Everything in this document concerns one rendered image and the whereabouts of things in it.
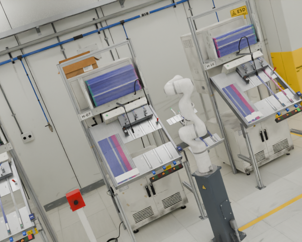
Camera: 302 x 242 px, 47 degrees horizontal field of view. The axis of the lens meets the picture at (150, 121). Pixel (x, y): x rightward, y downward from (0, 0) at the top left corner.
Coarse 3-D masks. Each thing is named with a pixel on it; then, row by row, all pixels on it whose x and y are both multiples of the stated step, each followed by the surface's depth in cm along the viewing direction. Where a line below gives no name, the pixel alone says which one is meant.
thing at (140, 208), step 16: (176, 176) 365; (128, 192) 351; (144, 192) 356; (160, 192) 362; (176, 192) 368; (128, 208) 353; (144, 208) 359; (160, 208) 365; (176, 208) 372; (144, 224) 362
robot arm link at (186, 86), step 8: (184, 80) 261; (176, 88) 262; (184, 88) 261; (192, 88) 262; (184, 96) 265; (184, 104) 266; (184, 112) 268; (192, 112) 270; (192, 120) 270; (200, 120) 274; (200, 128) 271; (200, 136) 276
